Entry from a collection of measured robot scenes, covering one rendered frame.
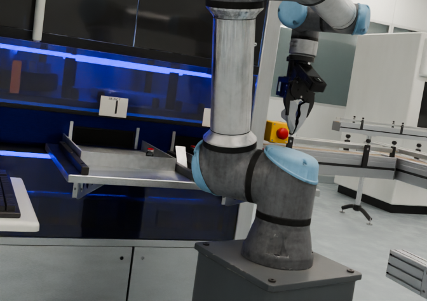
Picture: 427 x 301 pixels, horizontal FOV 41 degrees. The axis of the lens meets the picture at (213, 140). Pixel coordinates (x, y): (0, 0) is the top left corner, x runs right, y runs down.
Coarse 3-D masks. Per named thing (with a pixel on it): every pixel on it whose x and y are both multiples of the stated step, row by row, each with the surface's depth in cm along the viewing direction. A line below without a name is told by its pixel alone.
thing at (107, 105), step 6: (102, 96) 172; (102, 102) 172; (108, 102) 173; (114, 102) 174; (120, 102) 174; (126, 102) 175; (102, 108) 172; (108, 108) 173; (114, 108) 174; (120, 108) 175; (126, 108) 175; (102, 114) 173; (108, 114) 173; (114, 114) 174; (120, 114) 175
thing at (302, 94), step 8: (288, 56) 156; (296, 56) 153; (304, 56) 152; (288, 64) 158; (296, 64) 155; (288, 72) 158; (280, 80) 158; (288, 80) 154; (296, 80) 153; (280, 88) 158; (288, 88) 154; (296, 88) 153; (304, 88) 154; (280, 96) 158; (296, 96) 153; (304, 96) 154
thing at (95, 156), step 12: (72, 144) 159; (144, 144) 184; (84, 156) 147; (96, 156) 148; (108, 156) 149; (120, 156) 150; (132, 156) 151; (144, 156) 153; (156, 156) 171; (168, 156) 161; (144, 168) 153; (156, 168) 155; (168, 168) 156
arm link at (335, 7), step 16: (272, 0) 108; (288, 0) 107; (304, 0) 107; (320, 0) 109; (336, 0) 117; (320, 16) 126; (336, 16) 125; (352, 16) 131; (368, 16) 137; (336, 32) 141; (352, 32) 138
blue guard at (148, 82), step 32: (0, 64) 160; (32, 64) 163; (64, 64) 166; (96, 64) 170; (128, 64) 174; (160, 64) 178; (0, 96) 161; (32, 96) 164; (64, 96) 168; (96, 96) 171; (128, 96) 175; (160, 96) 179; (192, 96) 183
